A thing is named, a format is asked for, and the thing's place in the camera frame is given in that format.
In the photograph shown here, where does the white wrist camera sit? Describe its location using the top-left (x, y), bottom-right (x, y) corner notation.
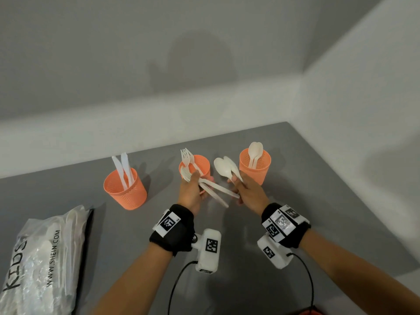
top-left (192, 228), bottom-right (222, 275)
top-left (257, 233), bottom-right (293, 270)

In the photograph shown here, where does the black camera cable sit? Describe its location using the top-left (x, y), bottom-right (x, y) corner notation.
top-left (167, 260), bottom-right (199, 315)
top-left (290, 252), bottom-right (315, 309)

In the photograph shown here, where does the black marker wristband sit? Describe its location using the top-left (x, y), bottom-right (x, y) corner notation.
top-left (149, 203), bottom-right (195, 257)
top-left (261, 202), bottom-right (312, 249)

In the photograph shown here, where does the orange mesh cup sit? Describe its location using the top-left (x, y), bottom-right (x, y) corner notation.
top-left (103, 167), bottom-right (148, 211)
top-left (178, 155), bottom-right (211, 196)
top-left (238, 147), bottom-right (272, 186)

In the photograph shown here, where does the person's left forearm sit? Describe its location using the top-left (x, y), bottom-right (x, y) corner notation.
top-left (91, 241), bottom-right (174, 315)

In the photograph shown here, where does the person's right hand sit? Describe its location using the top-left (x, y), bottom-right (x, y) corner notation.
top-left (227, 170), bottom-right (270, 216)

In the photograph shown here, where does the person's right forearm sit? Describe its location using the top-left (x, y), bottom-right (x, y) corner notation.
top-left (299, 228), bottom-right (420, 315)

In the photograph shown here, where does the clear plastic bag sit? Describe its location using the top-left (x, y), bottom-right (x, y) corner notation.
top-left (0, 205), bottom-right (94, 315)

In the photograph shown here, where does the person's left hand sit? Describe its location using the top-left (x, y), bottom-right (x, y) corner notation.
top-left (177, 170), bottom-right (210, 217)

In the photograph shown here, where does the red round object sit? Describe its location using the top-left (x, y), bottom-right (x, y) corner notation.
top-left (288, 304), bottom-right (329, 315)

